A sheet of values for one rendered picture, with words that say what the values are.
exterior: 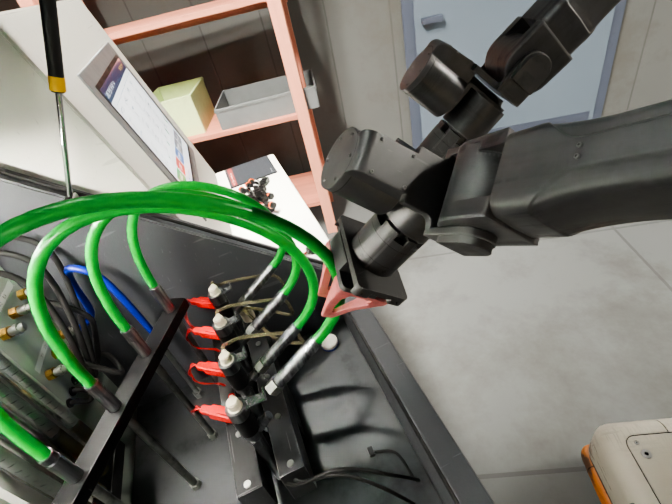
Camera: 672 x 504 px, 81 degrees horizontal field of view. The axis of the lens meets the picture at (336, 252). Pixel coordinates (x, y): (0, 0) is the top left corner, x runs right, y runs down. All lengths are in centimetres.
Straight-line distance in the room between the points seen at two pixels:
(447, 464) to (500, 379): 123
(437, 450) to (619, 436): 91
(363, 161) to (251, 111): 206
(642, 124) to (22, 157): 73
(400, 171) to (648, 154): 16
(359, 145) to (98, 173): 51
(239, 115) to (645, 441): 219
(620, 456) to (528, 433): 37
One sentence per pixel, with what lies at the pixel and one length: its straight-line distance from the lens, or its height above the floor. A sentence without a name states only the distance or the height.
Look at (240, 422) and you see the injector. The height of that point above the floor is 108.
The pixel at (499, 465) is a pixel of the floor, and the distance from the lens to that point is 168.
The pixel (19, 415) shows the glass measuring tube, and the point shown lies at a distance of 68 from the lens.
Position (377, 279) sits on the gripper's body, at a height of 126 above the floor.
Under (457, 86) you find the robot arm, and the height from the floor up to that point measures 138.
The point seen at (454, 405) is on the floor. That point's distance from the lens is 176.
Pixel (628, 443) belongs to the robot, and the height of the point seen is 28.
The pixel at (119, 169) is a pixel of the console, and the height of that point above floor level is 132.
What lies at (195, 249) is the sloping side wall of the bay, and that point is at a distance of 76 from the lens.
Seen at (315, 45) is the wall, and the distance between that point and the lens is 290.
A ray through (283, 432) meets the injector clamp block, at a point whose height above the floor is 98.
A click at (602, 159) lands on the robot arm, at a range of 25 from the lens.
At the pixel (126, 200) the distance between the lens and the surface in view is 36.
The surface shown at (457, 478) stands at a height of 95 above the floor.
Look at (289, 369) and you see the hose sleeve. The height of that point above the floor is 113.
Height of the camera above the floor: 154
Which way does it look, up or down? 38 degrees down
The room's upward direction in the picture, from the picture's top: 15 degrees counter-clockwise
